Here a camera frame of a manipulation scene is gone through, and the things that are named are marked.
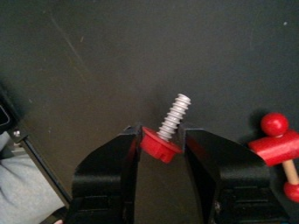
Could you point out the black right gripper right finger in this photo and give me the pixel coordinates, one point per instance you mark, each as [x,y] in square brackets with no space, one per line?
[230,172]

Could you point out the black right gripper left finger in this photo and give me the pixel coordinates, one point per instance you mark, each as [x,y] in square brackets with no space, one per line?
[104,175]

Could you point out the red-headed grey toy screw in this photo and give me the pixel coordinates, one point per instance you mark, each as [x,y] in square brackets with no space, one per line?
[165,137]

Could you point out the red wooden toy hammer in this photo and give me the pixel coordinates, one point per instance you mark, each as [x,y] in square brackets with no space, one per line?
[276,145]

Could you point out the grey cloth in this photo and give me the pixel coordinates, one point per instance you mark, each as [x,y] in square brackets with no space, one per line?
[23,189]

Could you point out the black metal table frame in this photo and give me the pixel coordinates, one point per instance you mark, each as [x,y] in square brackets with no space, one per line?
[23,137]

